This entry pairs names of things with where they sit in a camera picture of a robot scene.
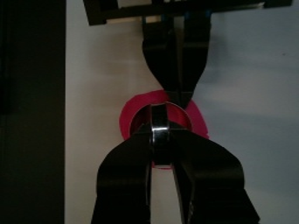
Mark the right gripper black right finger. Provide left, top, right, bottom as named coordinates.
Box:
left=167, top=122, right=261, bottom=224

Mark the white cutting board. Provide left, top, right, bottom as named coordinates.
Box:
left=64, top=0, right=299, bottom=224

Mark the round metal dough cutter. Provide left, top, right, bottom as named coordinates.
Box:
left=128, top=100, right=193, bottom=168

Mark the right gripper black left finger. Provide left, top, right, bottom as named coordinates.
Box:
left=89, top=122, right=155, bottom=224

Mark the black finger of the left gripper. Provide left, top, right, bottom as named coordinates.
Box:
left=141, top=16, right=183, bottom=103
left=179, top=10, right=212, bottom=109

